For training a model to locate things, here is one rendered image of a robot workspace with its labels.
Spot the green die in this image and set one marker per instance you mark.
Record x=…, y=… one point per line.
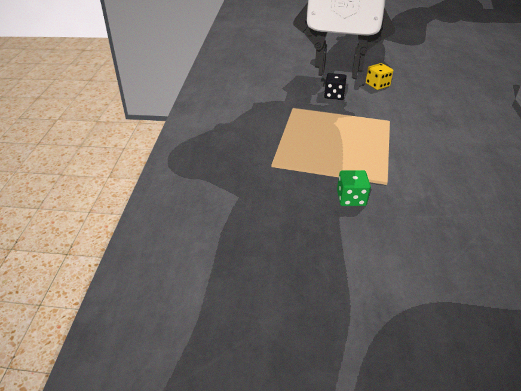
x=353, y=188

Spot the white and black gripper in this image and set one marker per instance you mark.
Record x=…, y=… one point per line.
x=356, y=17

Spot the black die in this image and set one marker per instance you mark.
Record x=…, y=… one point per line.
x=335, y=86

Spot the yellow die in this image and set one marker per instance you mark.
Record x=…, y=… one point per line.
x=379, y=76

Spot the tan flat mat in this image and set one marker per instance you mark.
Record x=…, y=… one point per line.
x=325, y=143

